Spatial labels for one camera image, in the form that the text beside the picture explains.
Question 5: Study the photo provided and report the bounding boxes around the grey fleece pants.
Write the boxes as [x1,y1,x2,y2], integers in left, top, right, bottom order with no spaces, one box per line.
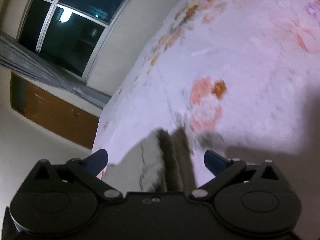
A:
[103,128,196,195]

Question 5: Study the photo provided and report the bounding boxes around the brown wooden door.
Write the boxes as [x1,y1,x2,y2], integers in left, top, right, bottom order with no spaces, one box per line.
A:
[10,73,99,149]

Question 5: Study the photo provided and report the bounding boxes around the pink floral bed sheet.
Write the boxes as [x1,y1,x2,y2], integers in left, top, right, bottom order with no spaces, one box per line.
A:
[91,0,320,240]

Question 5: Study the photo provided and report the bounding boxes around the grey curtain left side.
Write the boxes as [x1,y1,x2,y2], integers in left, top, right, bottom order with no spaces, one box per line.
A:
[1,32,111,109]

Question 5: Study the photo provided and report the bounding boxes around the dark window with frame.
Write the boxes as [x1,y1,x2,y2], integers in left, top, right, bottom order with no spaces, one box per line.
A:
[18,0,130,81]

